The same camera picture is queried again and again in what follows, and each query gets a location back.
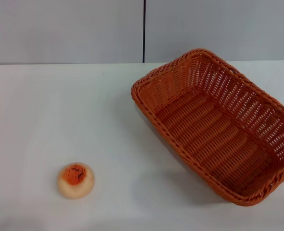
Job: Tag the orange woven wicker basket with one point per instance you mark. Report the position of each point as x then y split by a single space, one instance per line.
204 134

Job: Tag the round bun with orange top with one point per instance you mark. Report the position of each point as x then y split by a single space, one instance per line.
75 183

